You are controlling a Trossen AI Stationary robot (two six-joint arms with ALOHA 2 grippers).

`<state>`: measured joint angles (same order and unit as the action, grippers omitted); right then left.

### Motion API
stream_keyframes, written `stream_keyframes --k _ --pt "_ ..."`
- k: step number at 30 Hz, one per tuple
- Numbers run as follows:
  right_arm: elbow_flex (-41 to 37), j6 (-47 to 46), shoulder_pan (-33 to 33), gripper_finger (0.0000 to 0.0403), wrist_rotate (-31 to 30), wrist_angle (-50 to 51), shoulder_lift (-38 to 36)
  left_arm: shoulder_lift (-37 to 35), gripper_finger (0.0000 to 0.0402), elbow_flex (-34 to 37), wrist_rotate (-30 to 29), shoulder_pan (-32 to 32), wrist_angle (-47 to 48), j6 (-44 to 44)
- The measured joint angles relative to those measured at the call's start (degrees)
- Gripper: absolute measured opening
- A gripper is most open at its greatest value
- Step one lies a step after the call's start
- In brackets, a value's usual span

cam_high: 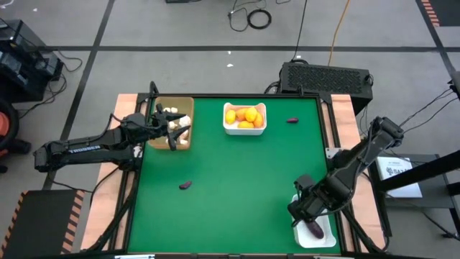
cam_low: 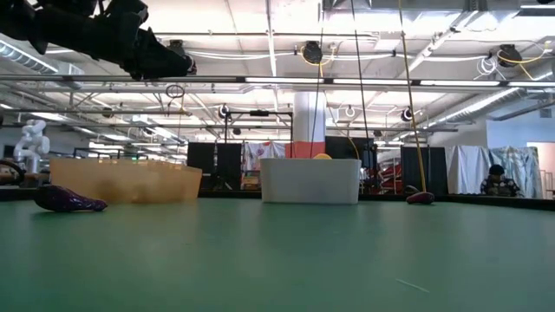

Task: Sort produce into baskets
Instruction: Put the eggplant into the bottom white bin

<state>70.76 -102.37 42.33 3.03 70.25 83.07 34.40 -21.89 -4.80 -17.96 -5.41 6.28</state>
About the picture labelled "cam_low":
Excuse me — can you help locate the white cloth with red print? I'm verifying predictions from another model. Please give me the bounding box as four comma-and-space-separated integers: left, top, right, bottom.
242, 140, 287, 172

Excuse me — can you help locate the black curved cable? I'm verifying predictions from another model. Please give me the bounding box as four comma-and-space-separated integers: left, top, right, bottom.
0, 159, 26, 186

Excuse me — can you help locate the white sheet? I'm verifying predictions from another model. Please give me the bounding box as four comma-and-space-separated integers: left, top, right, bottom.
445, 145, 492, 195

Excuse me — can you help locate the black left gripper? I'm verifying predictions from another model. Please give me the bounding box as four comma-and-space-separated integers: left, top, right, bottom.
97, 0, 195, 81

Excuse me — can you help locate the red metal rack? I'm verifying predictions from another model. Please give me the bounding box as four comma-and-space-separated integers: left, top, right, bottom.
375, 162, 402, 192

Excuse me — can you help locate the black metal frame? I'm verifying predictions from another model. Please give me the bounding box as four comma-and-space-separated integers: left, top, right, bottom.
223, 110, 294, 192

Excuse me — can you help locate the black table frame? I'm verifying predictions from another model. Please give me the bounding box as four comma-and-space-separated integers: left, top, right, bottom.
0, 185, 555, 213

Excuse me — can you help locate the pink panel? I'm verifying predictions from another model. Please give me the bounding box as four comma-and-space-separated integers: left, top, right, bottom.
526, 141, 555, 199

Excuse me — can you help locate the small white plastic basket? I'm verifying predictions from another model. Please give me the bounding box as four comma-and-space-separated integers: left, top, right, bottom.
258, 157, 362, 205

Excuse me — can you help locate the yellow cable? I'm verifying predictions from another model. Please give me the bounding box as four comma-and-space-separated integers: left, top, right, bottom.
397, 0, 430, 195

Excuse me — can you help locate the person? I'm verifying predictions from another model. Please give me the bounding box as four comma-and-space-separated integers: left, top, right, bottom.
480, 164, 522, 198

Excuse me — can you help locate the blue patterned cloth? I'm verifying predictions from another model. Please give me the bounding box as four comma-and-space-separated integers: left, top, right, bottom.
488, 146, 543, 199

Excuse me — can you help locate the tan translucent plastic basket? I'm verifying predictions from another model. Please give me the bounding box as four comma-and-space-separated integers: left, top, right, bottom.
49, 157, 204, 205

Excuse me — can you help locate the black partition panel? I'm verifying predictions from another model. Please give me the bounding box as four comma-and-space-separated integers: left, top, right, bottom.
400, 146, 448, 196
186, 141, 243, 194
324, 135, 376, 192

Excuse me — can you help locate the white column with orange band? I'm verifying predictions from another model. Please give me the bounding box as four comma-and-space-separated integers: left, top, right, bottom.
292, 89, 327, 159

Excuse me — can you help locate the small purple eggplant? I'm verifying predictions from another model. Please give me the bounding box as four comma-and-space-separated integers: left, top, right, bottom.
405, 191, 436, 205
33, 185, 108, 213

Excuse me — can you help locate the long ceiling light rail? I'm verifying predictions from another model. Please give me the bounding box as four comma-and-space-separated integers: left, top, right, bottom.
0, 74, 555, 88

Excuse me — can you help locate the green table mat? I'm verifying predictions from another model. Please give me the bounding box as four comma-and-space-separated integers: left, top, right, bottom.
0, 198, 555, 312

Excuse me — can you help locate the black coiled cable loop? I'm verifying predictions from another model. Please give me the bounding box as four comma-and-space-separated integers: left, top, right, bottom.
165, 83, 186, 100

